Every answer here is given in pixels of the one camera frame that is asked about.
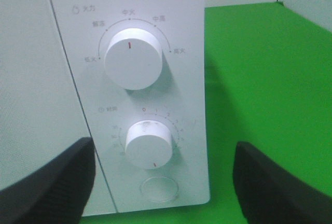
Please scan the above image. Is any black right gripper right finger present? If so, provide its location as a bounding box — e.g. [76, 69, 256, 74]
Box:
[232, 142, 331, 223]

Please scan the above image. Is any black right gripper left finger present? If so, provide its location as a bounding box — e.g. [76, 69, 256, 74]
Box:
[1, 137, 95, 223]

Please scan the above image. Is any white microwave door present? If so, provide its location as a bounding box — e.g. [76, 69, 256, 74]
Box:
[0, 0, 118, 218]

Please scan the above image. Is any round door release button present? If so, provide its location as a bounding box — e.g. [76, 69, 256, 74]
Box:
[140, 176, 179, 203]

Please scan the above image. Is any white timer knob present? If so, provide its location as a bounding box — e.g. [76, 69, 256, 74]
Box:
[124, 120, 173, 170]

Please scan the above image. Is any white microwave oven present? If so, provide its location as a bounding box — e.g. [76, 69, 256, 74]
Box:
[0, 0, 211, 218]

